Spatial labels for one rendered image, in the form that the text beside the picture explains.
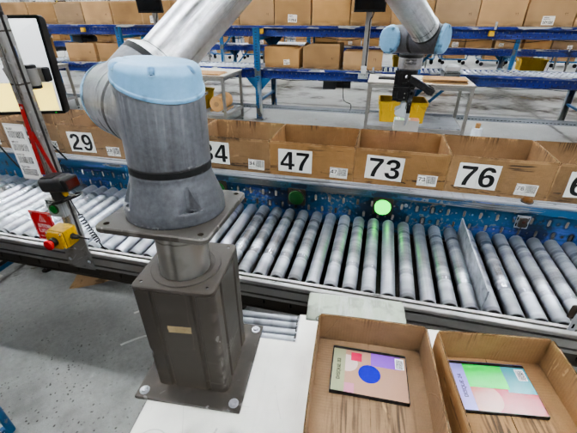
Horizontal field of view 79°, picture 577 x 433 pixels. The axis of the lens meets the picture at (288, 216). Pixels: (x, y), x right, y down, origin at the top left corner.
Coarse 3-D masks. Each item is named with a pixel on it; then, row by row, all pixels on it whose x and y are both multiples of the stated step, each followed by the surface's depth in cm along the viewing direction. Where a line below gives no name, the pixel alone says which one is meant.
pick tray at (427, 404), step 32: (320, 320) 96; (352, 320) 94; (384, 320) 92; (320, 352) 94; (384, 352) 94; (416, 352) 94; (320, 384) 86; (416, 384) 86; (320, 416) 80; (352, 416) 79; (384, 416) 79; (416, 416) 80
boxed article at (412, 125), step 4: (396, 120) 146; (400, 120) 146; (408, 120) 145; (412, 120) 145; (416, 120) 145; (396, 124) 147; (400, 124) 147; (408, 124) 146; (412, 124) 145; (416, 124) 145; (392, 128) 150; (396, 128) 148; (400, 128) 147; (404, 128) 147; (408, 128) 147; (412, 128) 146; (416, 128) 146
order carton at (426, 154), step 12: (360, 132) 172; (372, 132) 174; (384, 132) 173; (396, 132) 172; (408, 132) 170; (420, 132) 169; (360, 144) 179; (372, 144) 177; (384, 144) 176; (396, 144) 174; (408, 144) 173; (420, 144) 172; (432, 144) 170; (444, 144) 159; (360, 156) 152; (396, 156) 148; (408, 156) 147; (420, 156) 146; (432, 156) 145; (444, 156) 144; (360, 168) 155; (408, 168) 150; (420, 168) 148; (432, 168) 147; (444, 168) 146; (360, 180) 158; (372, 180) 156; (384, 180) 155; (408, 180) 152; (444, 180) 149
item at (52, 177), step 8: (48, 176) 115; (56, 176) 115; (64, 176) 115; (72, 176) 116; (40, 184) 115; (48, 184) 114; (56, 184) 113; (64, 184) 113; (72, 184) 116; (80, 184) 119; (56, 192) 118; (64, 192) 118; (56, 200) 119
